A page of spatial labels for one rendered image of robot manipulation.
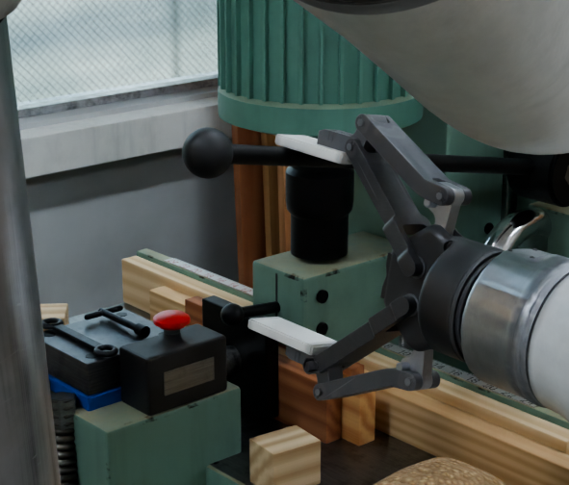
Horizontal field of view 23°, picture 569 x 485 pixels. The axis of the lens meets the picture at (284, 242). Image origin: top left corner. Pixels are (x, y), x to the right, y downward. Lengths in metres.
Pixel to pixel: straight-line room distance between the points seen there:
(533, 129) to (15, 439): 0.21
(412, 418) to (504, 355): 0.37
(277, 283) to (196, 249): 1.68
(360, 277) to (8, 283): 0.79
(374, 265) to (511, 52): 0.83
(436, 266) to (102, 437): 0.34
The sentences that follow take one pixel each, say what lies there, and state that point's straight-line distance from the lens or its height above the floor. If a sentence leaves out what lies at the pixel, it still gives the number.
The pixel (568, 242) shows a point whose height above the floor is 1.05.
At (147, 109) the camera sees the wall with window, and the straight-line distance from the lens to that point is 2.74.
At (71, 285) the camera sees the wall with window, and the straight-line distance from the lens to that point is 2.73.
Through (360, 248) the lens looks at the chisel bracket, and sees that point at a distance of 1.27.
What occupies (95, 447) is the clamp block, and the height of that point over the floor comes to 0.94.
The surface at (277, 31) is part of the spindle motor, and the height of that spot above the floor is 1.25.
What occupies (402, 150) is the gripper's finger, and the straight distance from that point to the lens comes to 0.93.
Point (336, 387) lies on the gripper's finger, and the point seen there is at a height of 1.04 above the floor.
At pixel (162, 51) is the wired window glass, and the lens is 2.84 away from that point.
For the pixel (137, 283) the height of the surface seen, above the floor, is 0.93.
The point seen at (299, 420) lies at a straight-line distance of 1.22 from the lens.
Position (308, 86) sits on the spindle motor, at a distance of 1.12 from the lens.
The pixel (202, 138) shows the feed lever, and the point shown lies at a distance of 0.94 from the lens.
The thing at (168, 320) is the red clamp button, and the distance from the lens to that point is 1.13.
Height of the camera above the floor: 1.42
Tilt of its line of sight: 18 degrees down
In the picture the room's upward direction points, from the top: straight up
